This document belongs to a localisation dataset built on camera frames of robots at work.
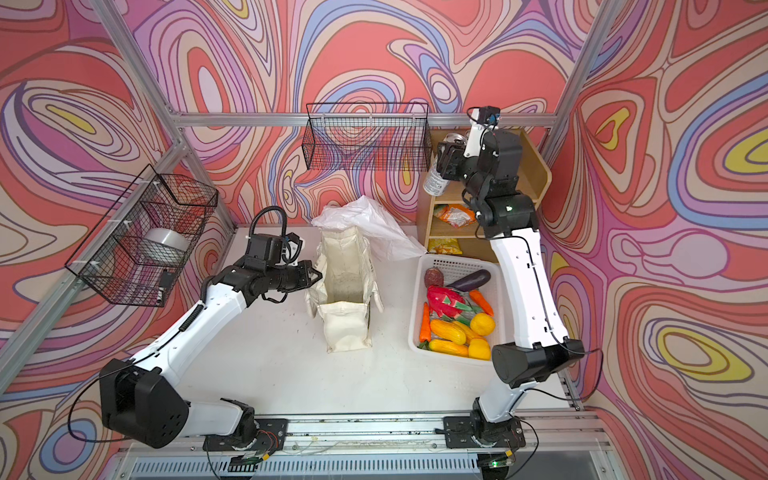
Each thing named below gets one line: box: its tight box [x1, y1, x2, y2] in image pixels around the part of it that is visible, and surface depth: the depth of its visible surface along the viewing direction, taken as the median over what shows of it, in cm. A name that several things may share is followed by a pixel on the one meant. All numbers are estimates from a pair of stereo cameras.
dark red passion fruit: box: [424, 267, 444, 288], surface depth 98 cm
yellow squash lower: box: [429, 339, 469, 357], surface depth 85 cm
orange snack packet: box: [434, 204, 476, 228], surface depth 98 cm
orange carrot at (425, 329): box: [419, 302, 432, 343], surface depth 91 cm
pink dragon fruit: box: [427, 285, 481, 325], surface depth 90 cm
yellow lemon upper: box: [470, 312, 495, 336], surface depth 86 cm
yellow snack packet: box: [427, 238, 463, 255], surface depth 110 cm
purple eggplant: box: [446, 269, 491, 292], surface depth 97 cm
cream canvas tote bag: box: [304, 226, 384, 353], surface depth 84 cm
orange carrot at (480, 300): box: [469, 289, 494, 317], surface depth 95 cm
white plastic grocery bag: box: [311, 195, 427, 261], surface depth 88 cm
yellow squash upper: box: [430, 319, 467, 345], surface depth 88 cm
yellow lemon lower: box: [468, 338, 491, 361], surface depth 82 cm
